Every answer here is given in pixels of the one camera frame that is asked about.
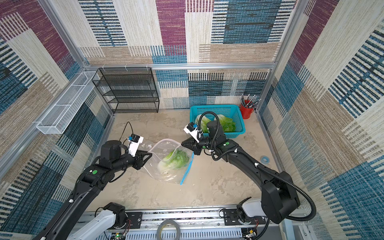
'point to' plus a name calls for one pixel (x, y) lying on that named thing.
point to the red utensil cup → (246, 111)
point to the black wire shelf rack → (128, 90)
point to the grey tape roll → (159, 230)
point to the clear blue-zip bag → (169, 161)
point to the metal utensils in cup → (248, 103)
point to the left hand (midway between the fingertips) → (149, 153)
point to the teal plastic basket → (234, 112)
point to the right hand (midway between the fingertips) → (185, 144)
